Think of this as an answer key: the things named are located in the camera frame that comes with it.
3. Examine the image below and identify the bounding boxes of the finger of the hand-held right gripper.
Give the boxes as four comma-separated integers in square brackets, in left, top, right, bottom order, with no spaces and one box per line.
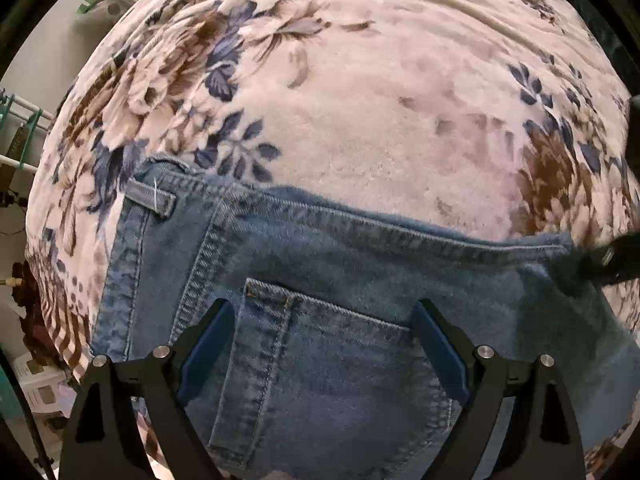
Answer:
[575,232,640,288]

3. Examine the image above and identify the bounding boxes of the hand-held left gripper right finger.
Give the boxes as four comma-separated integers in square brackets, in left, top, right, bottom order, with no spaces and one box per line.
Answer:
[411,298,587,480]

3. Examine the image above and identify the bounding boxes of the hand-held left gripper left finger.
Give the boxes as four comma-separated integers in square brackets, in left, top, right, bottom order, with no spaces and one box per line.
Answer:
[59,299,236,480]

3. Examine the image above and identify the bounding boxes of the blue denim pants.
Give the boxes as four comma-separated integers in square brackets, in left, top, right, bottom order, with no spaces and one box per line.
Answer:
[90,155,640,480]

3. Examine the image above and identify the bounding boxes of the white laundry basket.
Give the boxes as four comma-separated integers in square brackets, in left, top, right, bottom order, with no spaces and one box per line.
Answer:
[10,352,76,416]

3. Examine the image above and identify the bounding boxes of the floral printed blanket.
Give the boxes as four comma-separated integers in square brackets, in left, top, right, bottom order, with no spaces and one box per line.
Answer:
[25,0,640,480]

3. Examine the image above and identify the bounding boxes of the white and teal drying rack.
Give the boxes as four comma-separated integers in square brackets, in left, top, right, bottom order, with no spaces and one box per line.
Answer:
[0,87,56,176]

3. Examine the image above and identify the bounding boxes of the clear plastic box green lid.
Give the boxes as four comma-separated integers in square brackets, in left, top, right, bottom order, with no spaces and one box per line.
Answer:
[75,0,138,28]

